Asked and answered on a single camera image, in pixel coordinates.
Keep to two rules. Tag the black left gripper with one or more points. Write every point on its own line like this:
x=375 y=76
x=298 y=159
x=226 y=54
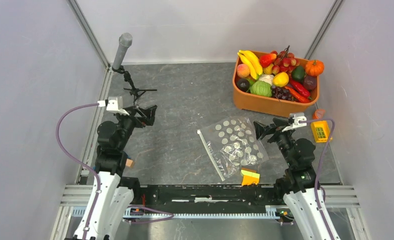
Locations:
x=148 y=119

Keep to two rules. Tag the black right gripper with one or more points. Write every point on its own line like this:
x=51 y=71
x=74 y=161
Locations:
x=259 y=128

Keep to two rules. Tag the dark purple grape bunch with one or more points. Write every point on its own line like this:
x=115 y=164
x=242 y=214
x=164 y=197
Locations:
x=282 y=93

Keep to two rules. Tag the clear dotted zip top bag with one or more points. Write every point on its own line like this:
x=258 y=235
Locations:
x=231 y=144

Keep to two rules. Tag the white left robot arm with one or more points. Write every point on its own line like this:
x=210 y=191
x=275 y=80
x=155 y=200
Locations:
x=111 y=192

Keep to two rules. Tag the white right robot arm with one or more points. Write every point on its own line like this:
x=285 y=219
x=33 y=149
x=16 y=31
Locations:
x=308 y=208

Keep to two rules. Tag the orange plastic bin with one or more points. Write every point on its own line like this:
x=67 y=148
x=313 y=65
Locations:
x=270 y=105

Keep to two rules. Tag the green toy cabbage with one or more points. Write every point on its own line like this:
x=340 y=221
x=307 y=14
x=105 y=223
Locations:
x=261 y=88

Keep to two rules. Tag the white toy cauliflower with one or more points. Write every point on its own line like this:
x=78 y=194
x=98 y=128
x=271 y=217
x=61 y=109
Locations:
x=267 y=78

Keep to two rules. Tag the yellow toy lemon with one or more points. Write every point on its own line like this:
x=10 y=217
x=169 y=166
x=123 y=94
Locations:
x=281 y=79

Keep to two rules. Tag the red toy chili pepper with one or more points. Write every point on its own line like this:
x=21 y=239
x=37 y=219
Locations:
x=300 y=88

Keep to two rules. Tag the tan wooden cube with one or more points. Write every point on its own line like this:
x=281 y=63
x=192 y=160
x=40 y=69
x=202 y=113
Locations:
x=129 y=163

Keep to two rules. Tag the small orange toy piece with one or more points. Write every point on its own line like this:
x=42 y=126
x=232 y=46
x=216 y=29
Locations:
x=318 y=114

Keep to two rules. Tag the yellow toy basket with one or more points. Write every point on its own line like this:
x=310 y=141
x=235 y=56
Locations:
x=321 y=131

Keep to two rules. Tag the orange yellow block stack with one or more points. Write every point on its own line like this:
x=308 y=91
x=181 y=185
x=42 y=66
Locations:
x=250 y=177

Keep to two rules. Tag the yellow banana bunch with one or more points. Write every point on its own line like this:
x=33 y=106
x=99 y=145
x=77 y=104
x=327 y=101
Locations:
x=248 y=58

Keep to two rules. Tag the red grape bunch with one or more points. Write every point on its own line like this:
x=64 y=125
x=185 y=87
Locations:
x=285 y=62

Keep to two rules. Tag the orange toy pumpkin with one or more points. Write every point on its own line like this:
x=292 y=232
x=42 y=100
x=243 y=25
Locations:
x=314 y=68

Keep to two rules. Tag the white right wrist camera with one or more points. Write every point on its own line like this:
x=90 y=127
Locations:
x=295 y=120

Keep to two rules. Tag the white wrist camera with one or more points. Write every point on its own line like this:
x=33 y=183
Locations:
x=113 y=105
x=295 y=120

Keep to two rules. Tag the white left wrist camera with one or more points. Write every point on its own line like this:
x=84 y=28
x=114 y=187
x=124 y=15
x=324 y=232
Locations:
x=113 y=105

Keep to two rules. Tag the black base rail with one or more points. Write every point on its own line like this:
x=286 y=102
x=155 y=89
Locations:
x=212 y=198

